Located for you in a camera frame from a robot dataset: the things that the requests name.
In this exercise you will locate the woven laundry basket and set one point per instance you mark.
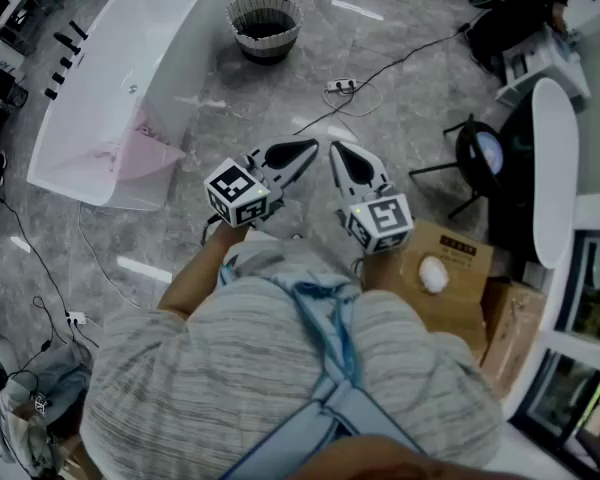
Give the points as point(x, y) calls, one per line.
point(267, 48)

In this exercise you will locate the white bathtub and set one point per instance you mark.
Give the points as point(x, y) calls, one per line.
point(130, 28)

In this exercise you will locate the person's grey striped shirt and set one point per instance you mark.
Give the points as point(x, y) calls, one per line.
point(205, 368)

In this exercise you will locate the person's left forearm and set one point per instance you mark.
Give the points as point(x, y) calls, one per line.
point(195, 273)

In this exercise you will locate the tall black tub faucet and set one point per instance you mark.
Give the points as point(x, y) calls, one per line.
point(67, 42)
point(78, 30)

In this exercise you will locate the white oval tabletop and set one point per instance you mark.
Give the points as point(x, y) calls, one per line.
point(555, 168)

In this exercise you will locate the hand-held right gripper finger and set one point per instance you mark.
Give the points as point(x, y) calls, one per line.
point(342, 180)
point(367, 170)

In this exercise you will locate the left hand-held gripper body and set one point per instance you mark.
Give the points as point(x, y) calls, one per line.
point(240, 193)

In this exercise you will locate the person's light grey trousers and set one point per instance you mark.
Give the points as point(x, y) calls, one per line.
point(260, 258)

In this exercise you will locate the short black faucet knob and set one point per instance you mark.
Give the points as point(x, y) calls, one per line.
point(58, 77)
point(50, 93)
point(66, 62)

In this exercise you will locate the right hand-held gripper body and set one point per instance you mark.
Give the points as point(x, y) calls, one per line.
point(380, 220)

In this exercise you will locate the person's right forearm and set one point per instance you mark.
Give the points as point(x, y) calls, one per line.
point(385, 273)

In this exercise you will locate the white power strip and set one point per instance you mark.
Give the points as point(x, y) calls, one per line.
point(76, 317)
point(342, 85)

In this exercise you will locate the person's face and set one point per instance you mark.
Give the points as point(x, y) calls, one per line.
point(405, 460)

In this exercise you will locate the grey-blue cloth bag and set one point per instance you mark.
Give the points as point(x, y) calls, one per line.
point(65, 378)

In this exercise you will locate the plain cardboard box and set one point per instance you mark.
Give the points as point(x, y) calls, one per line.
point(510, 328)

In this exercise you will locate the pink cloth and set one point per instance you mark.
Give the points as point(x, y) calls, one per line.
point(150, 153)

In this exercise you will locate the white window frame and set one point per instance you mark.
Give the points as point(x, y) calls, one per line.
point(570, 340)

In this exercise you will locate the white fluffy ball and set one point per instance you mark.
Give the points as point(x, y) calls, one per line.
point(434, 273)

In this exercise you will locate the labelled cardboard box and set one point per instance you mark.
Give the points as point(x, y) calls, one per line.
point(467, 288)

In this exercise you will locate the light blue chest harness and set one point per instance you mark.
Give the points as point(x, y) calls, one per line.
point(330, 328)

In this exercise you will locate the white appliance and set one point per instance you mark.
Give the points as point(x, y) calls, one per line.
point(540, 68)

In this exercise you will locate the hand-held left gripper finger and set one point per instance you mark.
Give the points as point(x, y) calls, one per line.
point(295, 168)
point(285, 149)

